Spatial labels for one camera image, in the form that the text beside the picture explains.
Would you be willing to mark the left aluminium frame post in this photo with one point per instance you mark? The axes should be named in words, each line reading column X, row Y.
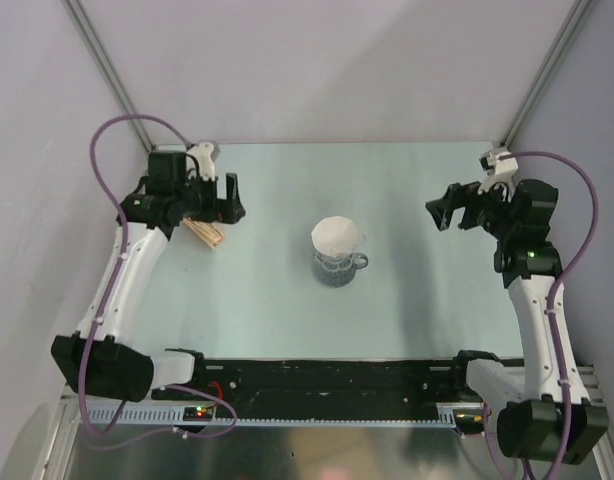
column 99, row 54

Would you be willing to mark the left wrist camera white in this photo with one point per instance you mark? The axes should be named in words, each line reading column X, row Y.
column 203, row 157

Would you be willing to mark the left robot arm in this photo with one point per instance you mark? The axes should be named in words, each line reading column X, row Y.
column 101, row 358

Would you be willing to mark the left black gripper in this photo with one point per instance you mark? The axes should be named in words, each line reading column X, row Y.
column 227, row 210

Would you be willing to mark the white slotted cable duct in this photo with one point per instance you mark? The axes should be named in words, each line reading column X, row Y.
column 101, row 413

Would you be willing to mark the clear glass dripper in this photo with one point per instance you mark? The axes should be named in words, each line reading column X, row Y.
column 359, row 245

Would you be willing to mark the aluminium frame post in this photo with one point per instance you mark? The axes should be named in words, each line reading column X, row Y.
column 99, row 54
column 565, row 37

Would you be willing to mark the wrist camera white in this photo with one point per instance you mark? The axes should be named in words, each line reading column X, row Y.
column 203, row 157
column 499, row 165

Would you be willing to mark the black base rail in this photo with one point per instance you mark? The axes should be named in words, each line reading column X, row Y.
column 333, row 390

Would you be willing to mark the glass coffee server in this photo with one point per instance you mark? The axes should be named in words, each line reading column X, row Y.
column 338, row 271

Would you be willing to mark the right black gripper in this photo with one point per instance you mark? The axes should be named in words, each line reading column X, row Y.
column 442, row 209

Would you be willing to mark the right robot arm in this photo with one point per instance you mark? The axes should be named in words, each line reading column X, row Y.
column 547, row 415

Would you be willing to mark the right aluminium frame post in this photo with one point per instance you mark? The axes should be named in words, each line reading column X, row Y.
column 565, row 37

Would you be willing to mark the white paper coffee filter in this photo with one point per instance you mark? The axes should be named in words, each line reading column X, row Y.
column 336, row 236

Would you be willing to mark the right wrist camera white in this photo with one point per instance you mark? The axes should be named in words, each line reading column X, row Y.
column 499, row 165

